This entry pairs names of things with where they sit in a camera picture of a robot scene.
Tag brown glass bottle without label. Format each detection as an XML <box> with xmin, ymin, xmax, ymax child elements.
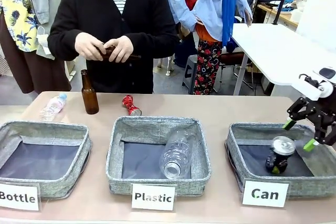
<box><xmin>98</xmin><ymin>45</ymin><xmax>142</xmax><ymax>62</ymax></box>
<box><xmin>80</xmin><ymin>69</ymin><xmax>100</xmax><ymax>115</ymax></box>

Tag light blue shirt on mannequin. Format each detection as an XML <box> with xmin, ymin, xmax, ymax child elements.
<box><xmin>168</xmin><ymin>0</ymin><xmax>254</xmax><ymax>42</ymax></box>

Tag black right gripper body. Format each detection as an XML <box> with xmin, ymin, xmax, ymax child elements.
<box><xmin>304</xmin><ymin>99</ymin><xmax>336</xmax><ymax>133</ymax></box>

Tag plastic bottle with pink label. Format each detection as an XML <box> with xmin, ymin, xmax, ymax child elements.
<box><xmin>39</xmin><ymin>93</ymin><xmax>68</xmax><ymax>122</ymax></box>

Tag grey fabric basket Plastic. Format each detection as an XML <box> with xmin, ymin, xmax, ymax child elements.
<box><xmin>105</xmin><ymin>115</ymin><xmax>213</xmax><ymax>197</ymax></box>

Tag white sign reading Can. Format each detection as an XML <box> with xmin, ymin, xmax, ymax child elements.
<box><xmin>241</xmin><ymin>177</ymin><xmax>290</xmax><ymax>208</ymax></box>

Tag black cable at robot wrist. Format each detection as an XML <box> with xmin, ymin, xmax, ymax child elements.
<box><xmin>299</xmin><ymin>73</ymin><xmax>320</xmax><ymax>89</ymax></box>

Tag grey metal table leg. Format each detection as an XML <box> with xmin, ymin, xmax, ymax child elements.
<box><xmin>233</xmin><ymin>52</ymin><xmax>249</xmax><ymax>97</ymax></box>

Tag wooden workbench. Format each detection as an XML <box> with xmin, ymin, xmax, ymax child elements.
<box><xmin>257</xmin><ymin>3</ymin><xmax>300</xmax><ymax>28</ymax></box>

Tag person's right hand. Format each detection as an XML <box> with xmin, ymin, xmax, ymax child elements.
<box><xmin>75</xmin><ymin>32</ymin><xmax>106</xmax><ymax>61</ymax></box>

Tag person's right forearm black sleeve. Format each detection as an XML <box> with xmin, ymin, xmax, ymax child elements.
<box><xmin>48</xmin><ymin>26</ymin><xmax>80</xmax><ymax>61</ymax></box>

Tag dark brown skirt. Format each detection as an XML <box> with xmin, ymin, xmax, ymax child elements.
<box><xmin>0</xmin><ymin>8</ymin><xmax>72</xmax><ymax>95</ymax></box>

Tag red orange garment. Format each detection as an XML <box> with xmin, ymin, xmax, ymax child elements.
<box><xmin>184</xmin><ymin>0</ymin><xmax>219</xmax><ymax>44</ymax></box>

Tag white side table top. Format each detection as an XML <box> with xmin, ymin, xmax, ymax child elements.
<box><xmin>230</xmin><ymin>22</ymin><xmax>336</xmax><ymax>87</ymax></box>

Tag grey fabric basket Bottle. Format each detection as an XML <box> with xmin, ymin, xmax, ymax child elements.
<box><xmin>0</xmin><ymin>120</ymin><xmax>93</xmax><ymax>199</ymax></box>

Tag white sign reading Bottle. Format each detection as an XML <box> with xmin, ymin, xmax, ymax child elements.
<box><xmin>0</xmin><ymin>182</ymin><xmax>41</xmax><ymax>212</ymax></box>

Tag black cardigan person torso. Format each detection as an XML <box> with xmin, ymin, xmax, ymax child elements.
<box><xmin>48</xmin><ymin>0</ymin><xmax>179</xmax><ymax>94</ymax></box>

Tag white sign reading Plastic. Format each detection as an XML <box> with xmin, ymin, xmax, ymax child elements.
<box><xmin>131</xmin><ymin>182</ymin><xmax>177</xmax><ymax>212</ymax></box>

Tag brown chair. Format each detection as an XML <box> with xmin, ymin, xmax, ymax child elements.
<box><xmin>214</xmin><ymin>51</ymin><xmax>255</xmax><ymax>94</ymax></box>

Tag grey fabric basket Can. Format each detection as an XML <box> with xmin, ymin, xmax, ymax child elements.
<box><xmin>225</xmin><ymin>122</ymin><xmax>336</xmax><ymax>199</ymax></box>

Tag clear plastic bottle without label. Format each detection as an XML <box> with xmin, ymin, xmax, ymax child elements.
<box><xmin>159</xmin><ymin>128</ymin><xmax>198</xmax><ymax>180</ymax></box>

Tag black red floral trousers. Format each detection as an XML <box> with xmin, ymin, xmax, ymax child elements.
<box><xmin>193</xmin><ymin>38</ymin><xmax>224</xmax><ymax>96</ymax></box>

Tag black can with silver top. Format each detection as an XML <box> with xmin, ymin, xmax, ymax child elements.
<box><xmin>265</xmin><ymin>135</ymin><xmax>297</xmax><ymax>175</ymax></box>

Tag bright blue scarf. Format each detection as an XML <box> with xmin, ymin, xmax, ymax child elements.
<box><xmin>221</xmin><ymin>0</ymin><xmax>242</xmax><ymax>48</ymax></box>

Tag white hanging face mask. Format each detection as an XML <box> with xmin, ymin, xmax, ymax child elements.
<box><xmin>36</xmin><ymin>25</ymin><xmax>53</xmax><ymax>56</ymax></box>

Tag person's left forearm black sleeve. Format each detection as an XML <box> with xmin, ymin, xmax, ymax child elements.
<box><xmin>130</xmin><ymin>32</ymin><xmax>179</xmax><ymax>60</ymax></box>

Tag crushed red can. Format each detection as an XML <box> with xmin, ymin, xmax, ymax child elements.
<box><xmin>121</xmin><ymin>94</ymin><xmax>143</xmax><ymax>117</ymax></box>

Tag yellow floral print shirt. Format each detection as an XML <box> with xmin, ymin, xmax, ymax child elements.
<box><xmin>0</xmin><ymin>0</ymin><xmax>40</xmax><ymax>53</ymax></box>

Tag grey step stool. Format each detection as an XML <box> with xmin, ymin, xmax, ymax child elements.
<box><xmin>182</xmin><ymin>54</ymin><xmax>199</xmax><ymax>95</ymax></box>

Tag person's left hand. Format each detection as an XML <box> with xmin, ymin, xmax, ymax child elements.
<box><xmin>103</xmin><ymin>36</ymin><xmax>135</xmax><ymax>63</ymax></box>

